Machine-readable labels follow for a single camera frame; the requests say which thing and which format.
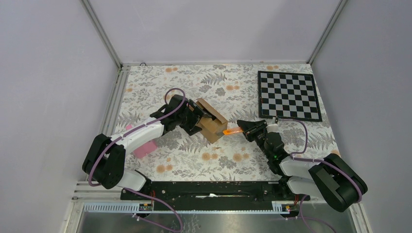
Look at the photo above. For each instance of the black white chessboard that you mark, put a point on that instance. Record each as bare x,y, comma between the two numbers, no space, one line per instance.
288,95

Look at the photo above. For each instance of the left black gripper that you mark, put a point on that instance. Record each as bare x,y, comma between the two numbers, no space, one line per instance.
196,115

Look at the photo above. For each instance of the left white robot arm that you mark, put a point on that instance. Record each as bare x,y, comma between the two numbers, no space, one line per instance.
105,160

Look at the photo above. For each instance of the floral patterned table mat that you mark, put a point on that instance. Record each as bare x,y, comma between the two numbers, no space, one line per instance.
233,91

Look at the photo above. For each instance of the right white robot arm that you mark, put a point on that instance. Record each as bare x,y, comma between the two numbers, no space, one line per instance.
330,178

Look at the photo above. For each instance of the orange black utility knife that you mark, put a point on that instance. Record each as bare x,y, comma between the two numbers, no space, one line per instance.
232,131

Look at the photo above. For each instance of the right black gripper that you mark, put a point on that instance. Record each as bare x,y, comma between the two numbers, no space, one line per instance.
252,127

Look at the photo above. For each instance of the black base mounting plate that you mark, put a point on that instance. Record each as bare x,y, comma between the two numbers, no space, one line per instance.
217,196

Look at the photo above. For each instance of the pink plastic bag package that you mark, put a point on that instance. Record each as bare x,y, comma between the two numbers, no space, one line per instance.
145,149

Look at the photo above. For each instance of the brown cardboard express box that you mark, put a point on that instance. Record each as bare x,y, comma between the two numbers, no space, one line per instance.
211,127

